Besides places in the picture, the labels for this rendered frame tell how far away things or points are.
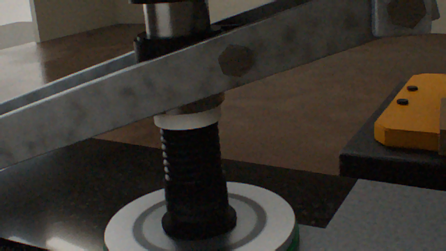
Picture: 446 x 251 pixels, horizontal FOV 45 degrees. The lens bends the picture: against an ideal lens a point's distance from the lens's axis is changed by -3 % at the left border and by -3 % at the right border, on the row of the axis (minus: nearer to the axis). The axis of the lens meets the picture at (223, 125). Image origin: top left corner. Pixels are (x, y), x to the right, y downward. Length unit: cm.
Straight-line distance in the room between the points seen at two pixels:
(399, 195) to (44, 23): 809
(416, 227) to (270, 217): 17
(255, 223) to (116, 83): 22
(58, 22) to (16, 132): 824
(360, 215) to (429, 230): 8
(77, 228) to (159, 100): 26
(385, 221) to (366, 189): 9
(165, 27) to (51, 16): 819
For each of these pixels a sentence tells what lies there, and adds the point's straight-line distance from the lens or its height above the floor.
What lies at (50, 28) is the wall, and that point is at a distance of 869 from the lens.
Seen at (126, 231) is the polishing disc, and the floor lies 88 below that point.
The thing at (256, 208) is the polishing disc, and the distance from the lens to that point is 64.
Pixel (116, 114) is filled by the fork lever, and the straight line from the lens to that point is 52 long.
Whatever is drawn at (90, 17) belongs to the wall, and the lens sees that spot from 919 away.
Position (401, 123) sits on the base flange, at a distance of 120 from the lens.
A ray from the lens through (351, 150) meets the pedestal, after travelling 116.
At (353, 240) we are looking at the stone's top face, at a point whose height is 85.
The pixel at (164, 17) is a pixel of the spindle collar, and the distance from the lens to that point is 52.
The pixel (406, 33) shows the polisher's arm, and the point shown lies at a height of 109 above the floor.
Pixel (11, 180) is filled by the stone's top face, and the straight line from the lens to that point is 90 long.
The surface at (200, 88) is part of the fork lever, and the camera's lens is 50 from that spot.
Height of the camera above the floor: 117
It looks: 19 degrees down
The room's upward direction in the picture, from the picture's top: 5 degrees counter-clockwise
